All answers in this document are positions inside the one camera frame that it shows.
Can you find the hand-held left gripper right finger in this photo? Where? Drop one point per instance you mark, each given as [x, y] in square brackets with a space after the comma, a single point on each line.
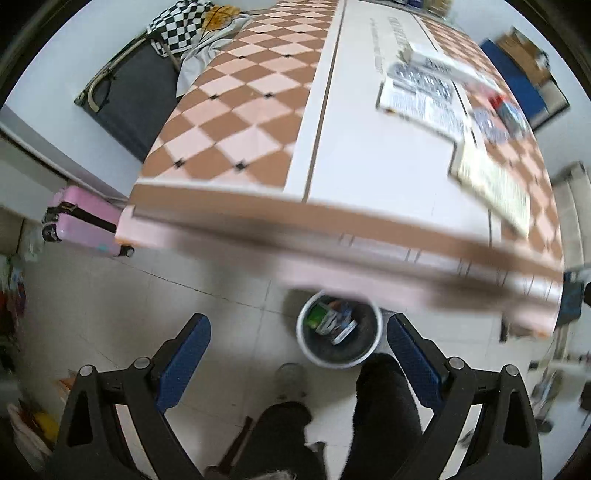
[412, 362]

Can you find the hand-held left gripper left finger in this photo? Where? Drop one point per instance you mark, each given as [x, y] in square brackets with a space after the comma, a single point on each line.
[182, 364]

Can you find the white round waste bin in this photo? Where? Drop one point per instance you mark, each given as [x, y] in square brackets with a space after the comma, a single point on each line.
[334, 356]

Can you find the person's right leg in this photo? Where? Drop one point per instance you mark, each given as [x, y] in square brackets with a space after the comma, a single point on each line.
[383, 415]

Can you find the person's leg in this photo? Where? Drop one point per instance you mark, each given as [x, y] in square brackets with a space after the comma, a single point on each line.
[383, 415]
[277, 443]

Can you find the blue and white box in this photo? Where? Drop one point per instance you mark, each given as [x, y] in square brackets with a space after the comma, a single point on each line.
[342, 326]

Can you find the green box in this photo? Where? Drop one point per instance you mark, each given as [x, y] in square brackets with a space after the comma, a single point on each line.
[318, 316]

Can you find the grey shoe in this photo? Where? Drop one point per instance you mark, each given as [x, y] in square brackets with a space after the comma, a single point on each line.
[291, 381]

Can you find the person's left leg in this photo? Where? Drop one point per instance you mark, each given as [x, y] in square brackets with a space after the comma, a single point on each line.
[277, 443]

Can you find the yellow object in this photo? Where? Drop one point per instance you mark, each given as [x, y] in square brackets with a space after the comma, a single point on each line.
[45, 423]

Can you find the dark blue object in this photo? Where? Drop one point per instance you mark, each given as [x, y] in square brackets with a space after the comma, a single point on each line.
[570, 300]

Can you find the pink suitcase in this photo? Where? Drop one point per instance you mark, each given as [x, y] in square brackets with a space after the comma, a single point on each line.
[87, 217]

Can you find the cream printed booklet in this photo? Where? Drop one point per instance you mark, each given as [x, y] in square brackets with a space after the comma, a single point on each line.
[494, 184]

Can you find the pink checkered table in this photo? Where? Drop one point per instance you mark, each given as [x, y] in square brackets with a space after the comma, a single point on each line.
[378, 161]

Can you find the white sofa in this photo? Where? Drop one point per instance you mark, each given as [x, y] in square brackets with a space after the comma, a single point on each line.
[572, 207]

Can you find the blue foil packet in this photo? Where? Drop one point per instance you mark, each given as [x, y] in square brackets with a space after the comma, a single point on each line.
[488, 125]

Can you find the printed paper leaflet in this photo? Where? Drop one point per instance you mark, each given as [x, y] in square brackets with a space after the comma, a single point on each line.
[422, 113]

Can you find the red and blue box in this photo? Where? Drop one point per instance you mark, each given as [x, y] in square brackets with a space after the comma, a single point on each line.
[510, 113]

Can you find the dark folding cot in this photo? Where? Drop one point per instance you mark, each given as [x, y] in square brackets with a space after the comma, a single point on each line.
[129, 101]

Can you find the silver blister pack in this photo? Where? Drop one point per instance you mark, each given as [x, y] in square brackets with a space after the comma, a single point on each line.
[422, 82]

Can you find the blue board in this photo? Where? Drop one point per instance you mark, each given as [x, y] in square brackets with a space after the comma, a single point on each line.
[510, 76]

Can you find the white carton box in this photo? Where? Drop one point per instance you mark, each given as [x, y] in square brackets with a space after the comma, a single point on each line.
[438, 59]

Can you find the grey white cloth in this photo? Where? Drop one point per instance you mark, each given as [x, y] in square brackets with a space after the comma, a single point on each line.
[199, 60]

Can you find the cardboard box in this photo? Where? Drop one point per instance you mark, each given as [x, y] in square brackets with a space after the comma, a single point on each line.
[521, 48]

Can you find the black white checkered cloth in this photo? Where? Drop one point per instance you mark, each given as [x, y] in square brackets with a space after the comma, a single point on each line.
[180, 27]

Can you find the yellow cloth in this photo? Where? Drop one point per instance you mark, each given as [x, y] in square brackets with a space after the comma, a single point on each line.
[220, 18]

